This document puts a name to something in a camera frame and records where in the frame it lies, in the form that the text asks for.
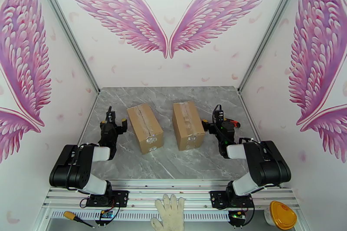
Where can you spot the orange black utility knife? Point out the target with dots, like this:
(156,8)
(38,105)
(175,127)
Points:
(233,122)

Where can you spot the taped brown cardboard box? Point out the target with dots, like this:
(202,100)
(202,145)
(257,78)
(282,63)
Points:
(145,127)
(187,127)

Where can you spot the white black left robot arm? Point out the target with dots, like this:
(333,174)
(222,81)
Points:
(67,168)

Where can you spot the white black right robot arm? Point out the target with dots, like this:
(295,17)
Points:
(268,165)

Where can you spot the white knitted work glove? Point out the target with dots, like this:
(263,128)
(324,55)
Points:
(169,214)

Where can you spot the white can yellow lid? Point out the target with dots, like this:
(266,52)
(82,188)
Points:
(282,215)

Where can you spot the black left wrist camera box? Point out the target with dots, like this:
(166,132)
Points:
(109,116)

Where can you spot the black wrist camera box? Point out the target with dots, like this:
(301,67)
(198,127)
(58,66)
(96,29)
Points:
(218,115)
(109,116)

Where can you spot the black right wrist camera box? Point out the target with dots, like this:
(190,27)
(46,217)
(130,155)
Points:
(218,115)

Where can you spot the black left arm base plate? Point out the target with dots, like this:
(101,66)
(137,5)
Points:
(122,197)

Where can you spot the aluminium rail frame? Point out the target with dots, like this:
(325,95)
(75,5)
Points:
(151,187)

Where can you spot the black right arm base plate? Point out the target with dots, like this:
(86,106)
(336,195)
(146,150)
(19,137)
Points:
(217,199)

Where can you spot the aluminium frame post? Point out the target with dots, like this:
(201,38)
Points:
(271,31)
(67,31)

